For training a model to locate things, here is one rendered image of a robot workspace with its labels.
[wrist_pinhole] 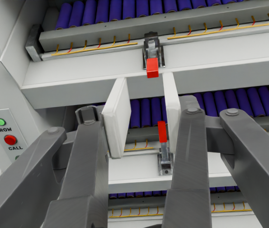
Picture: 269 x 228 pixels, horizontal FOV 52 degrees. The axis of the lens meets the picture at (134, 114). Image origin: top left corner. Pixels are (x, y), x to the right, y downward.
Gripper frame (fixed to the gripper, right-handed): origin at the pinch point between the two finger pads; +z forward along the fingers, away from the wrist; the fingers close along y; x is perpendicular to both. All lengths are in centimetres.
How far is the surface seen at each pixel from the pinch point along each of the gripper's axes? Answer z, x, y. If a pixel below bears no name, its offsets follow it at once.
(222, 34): 20.5, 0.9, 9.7
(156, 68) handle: 11.0, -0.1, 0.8
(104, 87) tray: 17.3, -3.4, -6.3
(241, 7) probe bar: 21.9, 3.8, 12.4
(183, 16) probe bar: 21.8, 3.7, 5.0
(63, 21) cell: 25.2, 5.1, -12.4
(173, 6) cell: 24.9, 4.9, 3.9
